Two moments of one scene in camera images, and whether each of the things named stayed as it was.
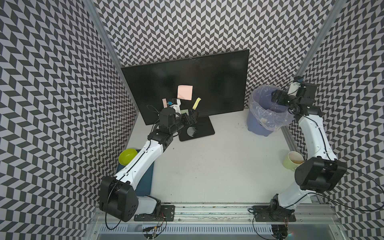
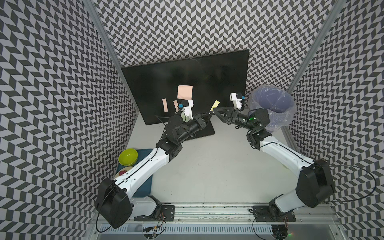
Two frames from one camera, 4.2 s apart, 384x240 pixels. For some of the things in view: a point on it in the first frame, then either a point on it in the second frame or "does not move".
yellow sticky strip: [196, 103] to [215, 104]
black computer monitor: [208, 84] does not move
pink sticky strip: [165, 104] does not move
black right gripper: [282, 94] to [230, 115]
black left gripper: [193, 119] to [199, 121]
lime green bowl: [127, 156] does not move
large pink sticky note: [185, 92] does not move
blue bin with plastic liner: [265, 116] does not move
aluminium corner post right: [334, 12] does not move
